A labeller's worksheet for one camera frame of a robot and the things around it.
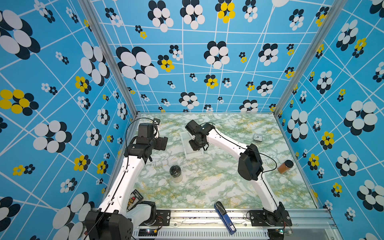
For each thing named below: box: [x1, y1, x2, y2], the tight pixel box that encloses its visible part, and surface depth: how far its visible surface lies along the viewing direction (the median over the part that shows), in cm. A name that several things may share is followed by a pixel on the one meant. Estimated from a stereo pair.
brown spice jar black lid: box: [277, 160, 294, 175], surface depth 84 cm
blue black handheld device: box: [214, 201, 237, 235], surface depth 73 cm
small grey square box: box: [253, 133, 263, 142], surface depth 105 cm
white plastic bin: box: [180, 131, 204, 159], surface depth 95 cm
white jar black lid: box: [169, 165, 183, 183], surface depth 80 cm
